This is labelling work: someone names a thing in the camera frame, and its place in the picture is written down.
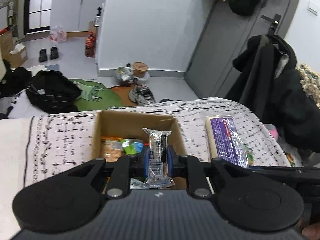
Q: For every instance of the green rug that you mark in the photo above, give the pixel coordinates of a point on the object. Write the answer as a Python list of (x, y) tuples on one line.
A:
[(97, 95)]

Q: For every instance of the brown round tub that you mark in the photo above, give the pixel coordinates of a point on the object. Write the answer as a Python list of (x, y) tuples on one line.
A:
[(140, 69)]

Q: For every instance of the green foil snack packet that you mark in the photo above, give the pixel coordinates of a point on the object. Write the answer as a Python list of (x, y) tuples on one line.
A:
[(128, 147)]

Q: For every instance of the white bed sheet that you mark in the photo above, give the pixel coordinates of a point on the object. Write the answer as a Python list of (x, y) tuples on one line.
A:
[(12, 155)]

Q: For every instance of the red bottle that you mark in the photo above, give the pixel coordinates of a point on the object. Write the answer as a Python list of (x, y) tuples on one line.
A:
[(90, 45)]

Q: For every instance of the grey door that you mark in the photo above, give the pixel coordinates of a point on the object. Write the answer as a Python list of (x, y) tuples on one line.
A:
[(220, 50)]

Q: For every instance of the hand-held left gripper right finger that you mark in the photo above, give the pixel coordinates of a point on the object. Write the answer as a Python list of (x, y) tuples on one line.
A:
[(171, 158)]

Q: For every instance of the white light switch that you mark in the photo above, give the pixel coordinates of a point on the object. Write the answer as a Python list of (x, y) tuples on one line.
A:
[(313, 8)]

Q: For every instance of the beige frayed blanket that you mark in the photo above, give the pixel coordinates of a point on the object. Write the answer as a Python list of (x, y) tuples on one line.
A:
[(311, 82)]

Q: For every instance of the pink plastic bag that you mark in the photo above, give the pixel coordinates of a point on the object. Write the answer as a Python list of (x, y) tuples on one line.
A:
[(58, 34)]

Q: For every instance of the grey and white sneakers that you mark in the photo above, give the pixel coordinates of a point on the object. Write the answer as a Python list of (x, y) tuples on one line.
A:
[(142, 95)]

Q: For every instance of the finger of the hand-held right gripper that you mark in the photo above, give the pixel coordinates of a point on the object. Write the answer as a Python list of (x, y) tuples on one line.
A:
[(287, 173)]

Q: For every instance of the clear plastic bag of items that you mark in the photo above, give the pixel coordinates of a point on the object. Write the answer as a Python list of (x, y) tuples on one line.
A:
[(123, 75)]

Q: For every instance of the white kitchen cabinet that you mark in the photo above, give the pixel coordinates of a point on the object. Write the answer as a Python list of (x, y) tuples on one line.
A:
[(75, 10)]

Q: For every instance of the cardboard box with tissue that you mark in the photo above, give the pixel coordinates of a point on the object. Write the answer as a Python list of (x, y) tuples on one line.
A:
[(13, 52)]

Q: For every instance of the clear dark biscuit packet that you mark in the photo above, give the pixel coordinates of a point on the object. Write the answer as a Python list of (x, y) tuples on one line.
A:
[(157, 142)]

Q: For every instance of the black jacket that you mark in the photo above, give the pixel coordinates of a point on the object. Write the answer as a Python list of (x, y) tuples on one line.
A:
[(275, 92)]

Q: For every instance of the orange cracker packet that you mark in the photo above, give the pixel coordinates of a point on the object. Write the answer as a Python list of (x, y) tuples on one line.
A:
[(111, 150)]

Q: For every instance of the white plastic bag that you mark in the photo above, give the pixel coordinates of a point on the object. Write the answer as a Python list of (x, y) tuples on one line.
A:
[(292, 155)]

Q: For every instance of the brown cardboard box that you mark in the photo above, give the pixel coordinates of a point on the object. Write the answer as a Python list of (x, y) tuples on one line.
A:
[(135, 122)]

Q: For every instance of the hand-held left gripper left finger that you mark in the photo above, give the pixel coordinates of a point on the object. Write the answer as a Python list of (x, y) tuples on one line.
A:
[(146, 158)]

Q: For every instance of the blue snack packet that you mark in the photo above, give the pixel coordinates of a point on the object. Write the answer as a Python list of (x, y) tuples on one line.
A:
[(138, 147)]

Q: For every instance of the black bag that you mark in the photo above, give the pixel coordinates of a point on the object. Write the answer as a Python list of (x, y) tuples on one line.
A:
[(52, 90)]

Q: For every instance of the black and white printed blanket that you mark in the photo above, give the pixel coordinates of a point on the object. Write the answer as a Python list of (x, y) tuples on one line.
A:
[(65, 140)]

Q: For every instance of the long purple snack packet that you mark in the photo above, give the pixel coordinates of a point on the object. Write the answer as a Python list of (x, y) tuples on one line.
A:
[(222, 137)]

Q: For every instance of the black slipper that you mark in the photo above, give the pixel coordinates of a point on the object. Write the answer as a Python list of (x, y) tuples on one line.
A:
[(54, 53), (43, 55)]

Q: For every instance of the orange round mat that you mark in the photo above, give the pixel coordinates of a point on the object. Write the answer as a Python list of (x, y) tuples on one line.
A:
[(120, 92)]

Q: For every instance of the black framed glass door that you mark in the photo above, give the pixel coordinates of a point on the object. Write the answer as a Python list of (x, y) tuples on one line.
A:
[(37, 5)]

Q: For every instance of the spray bottle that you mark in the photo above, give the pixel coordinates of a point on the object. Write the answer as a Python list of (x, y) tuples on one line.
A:
[(99, 16)]

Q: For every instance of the black clothes pile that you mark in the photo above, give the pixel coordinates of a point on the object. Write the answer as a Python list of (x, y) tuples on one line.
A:
[(12, 80)]

